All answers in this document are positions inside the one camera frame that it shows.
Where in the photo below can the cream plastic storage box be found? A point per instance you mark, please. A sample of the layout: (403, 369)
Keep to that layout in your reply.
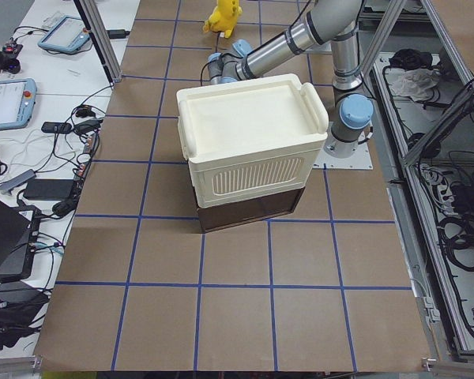
(248, 139)

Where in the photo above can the aluminium frame post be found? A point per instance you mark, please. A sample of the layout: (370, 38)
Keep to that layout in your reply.
(93, 22)

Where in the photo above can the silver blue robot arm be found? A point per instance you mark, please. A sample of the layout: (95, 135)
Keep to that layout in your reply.
(333, 22)

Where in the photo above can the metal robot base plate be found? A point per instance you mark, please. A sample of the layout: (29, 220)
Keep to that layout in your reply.
(349, 158)

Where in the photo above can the white crumpled cloth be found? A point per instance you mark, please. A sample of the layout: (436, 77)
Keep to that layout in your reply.
(417, 84)

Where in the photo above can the black camera device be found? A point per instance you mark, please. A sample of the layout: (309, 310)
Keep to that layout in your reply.
(8, 57)

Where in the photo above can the blue teach pendant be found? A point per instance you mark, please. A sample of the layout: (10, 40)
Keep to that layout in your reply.
(17, 100)
(67, 36)

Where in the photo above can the blue teach pendant near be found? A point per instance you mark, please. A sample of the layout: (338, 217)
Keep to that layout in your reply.
(17, 100)

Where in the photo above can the blue teach pendant far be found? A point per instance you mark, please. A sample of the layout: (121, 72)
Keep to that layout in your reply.
(67, 36)

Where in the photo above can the yellow plush toy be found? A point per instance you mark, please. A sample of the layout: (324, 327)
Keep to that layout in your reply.
(223, 18)

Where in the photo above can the black phone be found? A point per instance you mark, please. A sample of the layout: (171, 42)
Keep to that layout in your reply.
(56, 127)

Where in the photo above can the grey usb hub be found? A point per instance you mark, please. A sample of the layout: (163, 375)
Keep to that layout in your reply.
(19, 180)

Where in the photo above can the black power adapter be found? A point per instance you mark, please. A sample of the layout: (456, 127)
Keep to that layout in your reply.
(48, 189)

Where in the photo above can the black laptop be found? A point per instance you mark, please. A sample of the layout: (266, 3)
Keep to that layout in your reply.
(19, 228)

